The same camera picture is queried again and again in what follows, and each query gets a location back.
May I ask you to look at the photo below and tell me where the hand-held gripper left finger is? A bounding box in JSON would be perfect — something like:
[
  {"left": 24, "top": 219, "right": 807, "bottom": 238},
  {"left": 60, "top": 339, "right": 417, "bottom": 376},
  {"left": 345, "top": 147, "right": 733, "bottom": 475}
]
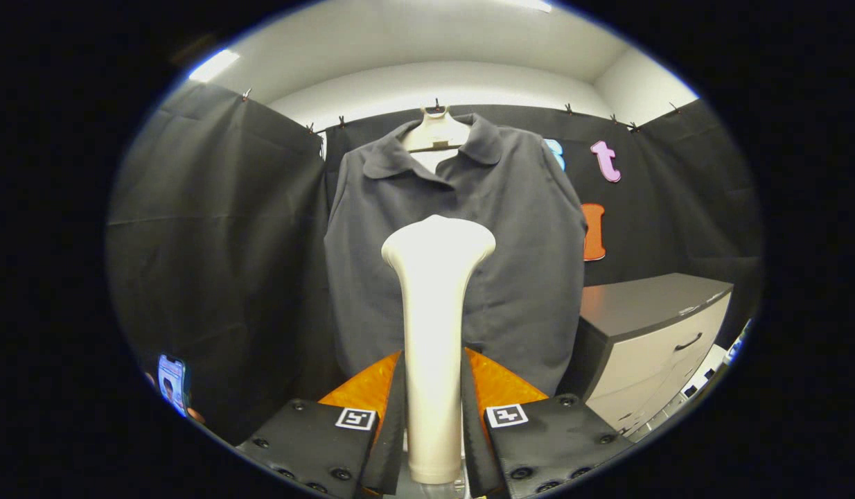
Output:
[{"left": 235, "top": 350, "right": 405, "bottom": 499}]

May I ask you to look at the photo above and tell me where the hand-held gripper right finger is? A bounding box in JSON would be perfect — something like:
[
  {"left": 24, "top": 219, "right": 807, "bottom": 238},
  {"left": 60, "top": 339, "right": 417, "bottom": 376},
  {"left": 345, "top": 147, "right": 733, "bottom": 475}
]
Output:
[{"left": 461, "top": 347, "right": 636, "bottom": 499}]

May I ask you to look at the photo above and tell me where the white garment steamer head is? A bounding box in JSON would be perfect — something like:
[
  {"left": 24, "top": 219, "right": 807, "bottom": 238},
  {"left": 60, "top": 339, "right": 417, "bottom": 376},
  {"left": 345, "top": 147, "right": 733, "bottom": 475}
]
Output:
[{"left": 381, "top": 214, "right": 497, "bottom": 486}]

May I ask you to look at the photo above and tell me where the dark grey button shirt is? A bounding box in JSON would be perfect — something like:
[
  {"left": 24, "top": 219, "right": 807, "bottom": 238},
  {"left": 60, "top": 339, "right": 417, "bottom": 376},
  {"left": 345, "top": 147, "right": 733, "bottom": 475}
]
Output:
[{"left": 324, "top": 113, "right": 588, "bottom": 397}]

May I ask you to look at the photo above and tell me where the white clothes hanger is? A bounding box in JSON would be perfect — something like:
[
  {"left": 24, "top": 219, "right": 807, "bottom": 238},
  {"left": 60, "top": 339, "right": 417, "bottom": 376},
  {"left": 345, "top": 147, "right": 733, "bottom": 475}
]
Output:
[{"left": 400, "top": 98, "right": 473, "bottom": 174}]

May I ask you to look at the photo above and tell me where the grey cabinet with dark top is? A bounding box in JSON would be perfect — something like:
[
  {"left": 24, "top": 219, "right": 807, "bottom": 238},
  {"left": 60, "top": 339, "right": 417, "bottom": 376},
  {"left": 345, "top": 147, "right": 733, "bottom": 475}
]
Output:
[{"left": 556, "top": 272, "right": 734, "bottom": 437}]

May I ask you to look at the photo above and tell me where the smartphone with lit screen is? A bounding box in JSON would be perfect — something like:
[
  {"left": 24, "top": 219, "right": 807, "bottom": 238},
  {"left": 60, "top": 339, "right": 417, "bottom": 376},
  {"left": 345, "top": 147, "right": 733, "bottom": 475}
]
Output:
[{"left": 157, "top": 353, "right": 188, "bottom": 417}]

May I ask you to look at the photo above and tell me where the white power strip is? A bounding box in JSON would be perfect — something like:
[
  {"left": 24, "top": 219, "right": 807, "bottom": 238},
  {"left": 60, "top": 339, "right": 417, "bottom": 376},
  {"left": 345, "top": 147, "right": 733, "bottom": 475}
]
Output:
[{"left": 625, "top": 344, "right": 730, "bottom": 441}]

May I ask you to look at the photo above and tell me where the black backdrop cloth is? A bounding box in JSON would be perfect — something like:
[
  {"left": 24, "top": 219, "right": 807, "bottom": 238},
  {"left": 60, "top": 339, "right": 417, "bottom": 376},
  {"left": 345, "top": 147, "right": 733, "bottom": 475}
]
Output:
[{"left": 105, "top": 82, "right": 764, "bottom": 444}]

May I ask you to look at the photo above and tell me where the narrow ceiling light panel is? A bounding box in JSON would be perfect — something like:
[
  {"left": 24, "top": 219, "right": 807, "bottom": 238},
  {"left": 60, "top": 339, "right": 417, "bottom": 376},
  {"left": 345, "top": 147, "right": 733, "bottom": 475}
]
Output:
[{"left": 187, "top": 49, "right": 241, "bottom": 84}]

